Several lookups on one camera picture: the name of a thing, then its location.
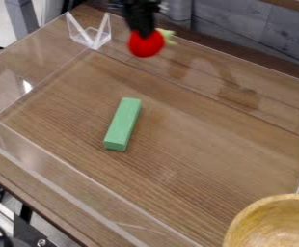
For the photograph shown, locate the wooden bowl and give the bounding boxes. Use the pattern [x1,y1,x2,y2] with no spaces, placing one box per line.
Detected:
[222,194,299,247]

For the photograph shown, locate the grey table leg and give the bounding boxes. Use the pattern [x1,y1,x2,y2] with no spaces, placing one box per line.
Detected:
[4,0,39,40]

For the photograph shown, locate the green rectangular block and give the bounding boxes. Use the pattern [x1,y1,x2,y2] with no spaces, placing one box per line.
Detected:
[103,97,142,151]

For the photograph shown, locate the black metal bracket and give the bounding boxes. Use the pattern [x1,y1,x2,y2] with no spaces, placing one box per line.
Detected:
[14,215,58,247]

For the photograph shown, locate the red plush strawberry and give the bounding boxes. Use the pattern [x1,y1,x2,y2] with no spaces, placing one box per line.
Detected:
[128,28,175,58]

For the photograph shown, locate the clear acrylic tray walls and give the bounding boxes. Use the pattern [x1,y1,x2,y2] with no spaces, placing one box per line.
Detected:
[0,7,299,247]

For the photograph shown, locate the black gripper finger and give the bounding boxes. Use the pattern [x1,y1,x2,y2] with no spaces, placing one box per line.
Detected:
[124,0,160,39]

